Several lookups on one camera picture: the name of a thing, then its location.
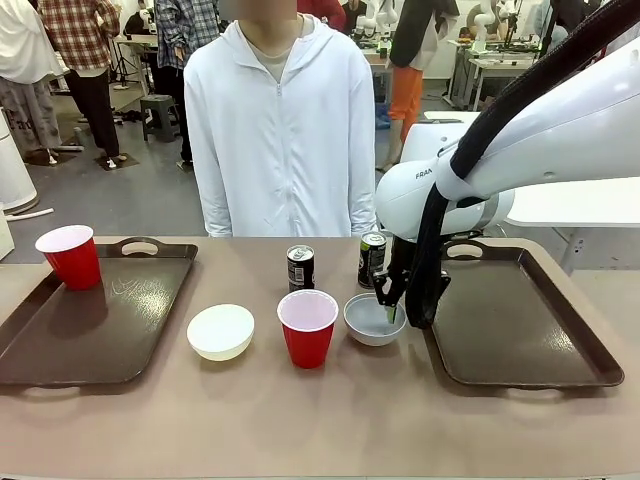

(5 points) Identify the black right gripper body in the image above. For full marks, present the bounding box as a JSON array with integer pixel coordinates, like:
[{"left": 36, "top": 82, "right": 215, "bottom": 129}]
[{"left": 387, "top": 235, "right": 413, "bottom": 304}]

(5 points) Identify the grey bowl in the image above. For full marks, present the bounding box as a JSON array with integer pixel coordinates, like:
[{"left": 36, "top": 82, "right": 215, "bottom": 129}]
[{"left": 343, "top": 292, "right": 408, "bottom": 348}]

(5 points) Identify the person's right forearm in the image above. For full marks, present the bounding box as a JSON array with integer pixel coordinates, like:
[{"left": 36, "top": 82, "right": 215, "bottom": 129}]
[{"left": 197, "top": 164, "right": 234, "bottom": 238}]

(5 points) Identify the person's left forearm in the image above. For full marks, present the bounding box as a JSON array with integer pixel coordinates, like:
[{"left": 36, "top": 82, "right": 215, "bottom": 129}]
[{"left": 348, "top": 164, "right": 379, "bottom": 236}]

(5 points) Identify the black and green drink can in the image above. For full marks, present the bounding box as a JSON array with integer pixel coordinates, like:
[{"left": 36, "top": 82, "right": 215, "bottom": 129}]
[{"left": 357, "top": 231, "right": 388, "bottom": 290}]

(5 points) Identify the red plastic cup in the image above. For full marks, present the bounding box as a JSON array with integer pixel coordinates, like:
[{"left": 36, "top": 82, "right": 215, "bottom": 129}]
[
  {"left": 34, "top": 224, "right": 102, "bottom": 292},
  {"left": 276, "top": 288, "right": 340, "bottom": 370}
]

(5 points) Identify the brown plastic tray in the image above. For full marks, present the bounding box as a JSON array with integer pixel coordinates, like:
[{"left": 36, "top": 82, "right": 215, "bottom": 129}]
[
  {"left": 0, "top": 235, "right": 200, "bottom": 396},
  {"left": 423, "top": 238, "right": 626, "bottom": 402}
]

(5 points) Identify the white bowl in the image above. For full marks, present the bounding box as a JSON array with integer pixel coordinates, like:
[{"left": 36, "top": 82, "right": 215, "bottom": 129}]
[{"left": 186, "top": 303, "right": 256, "bottom": 362}]

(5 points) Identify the person in white hoodie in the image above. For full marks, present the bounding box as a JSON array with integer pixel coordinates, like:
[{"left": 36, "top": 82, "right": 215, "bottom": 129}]
[{"left": 182, "top": 0, "right": 379, "bottom": 238}]

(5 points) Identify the person in orange trousers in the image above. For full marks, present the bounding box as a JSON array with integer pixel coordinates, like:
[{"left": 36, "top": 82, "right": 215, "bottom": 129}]
[{"left": 386, "top": 0, "right": 461, "bottom": 172}]

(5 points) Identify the white side table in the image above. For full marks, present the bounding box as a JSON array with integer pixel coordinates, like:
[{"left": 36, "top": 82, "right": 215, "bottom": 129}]
[{"left": 503, "top": 185, "right": 640, "bottom": 277}]

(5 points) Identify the grey metal workbench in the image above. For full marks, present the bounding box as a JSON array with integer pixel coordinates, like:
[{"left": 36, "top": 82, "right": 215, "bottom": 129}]
[{"left": 448, "top": 38, "right": 544, "bottom": 112}]

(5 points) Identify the grey plastic stool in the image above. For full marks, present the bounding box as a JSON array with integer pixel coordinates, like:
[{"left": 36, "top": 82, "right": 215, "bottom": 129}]
[{"left": 139, "top": 94, "right": 181, "bottom": 144}]

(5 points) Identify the person in blue plaid shirt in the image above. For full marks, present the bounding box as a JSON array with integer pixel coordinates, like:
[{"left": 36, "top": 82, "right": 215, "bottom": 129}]
[{"left": 153, "top": 0, "right": 222, "bottom": 166}]

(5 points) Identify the white pipe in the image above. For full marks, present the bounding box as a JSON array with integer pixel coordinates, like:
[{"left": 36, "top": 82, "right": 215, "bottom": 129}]
[{"left": 3, "top": 206, "right": 54, "bottom": 222}]

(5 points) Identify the person in red plaid shirt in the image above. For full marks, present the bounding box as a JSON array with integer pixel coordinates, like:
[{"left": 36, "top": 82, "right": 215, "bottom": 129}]
[{"left": 37, "top": 0, "right": 122, "bottom": 172}]

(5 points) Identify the white cylindrical appliance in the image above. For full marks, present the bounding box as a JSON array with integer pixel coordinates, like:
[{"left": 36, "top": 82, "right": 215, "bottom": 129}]
[{"left": 0, "top": 106, "right": 39, "bottom": 217}]

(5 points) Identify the person in white shirt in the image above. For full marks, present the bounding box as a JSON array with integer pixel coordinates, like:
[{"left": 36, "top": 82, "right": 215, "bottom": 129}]
[{"left": 0, "top": 0, "right": 69, "bottom": 164}]

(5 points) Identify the black cable sleeve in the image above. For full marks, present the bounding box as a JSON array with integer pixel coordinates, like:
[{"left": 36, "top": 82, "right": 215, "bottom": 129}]
[{"left": 403, "top": 0, "right": 640, "bottom": 331}]

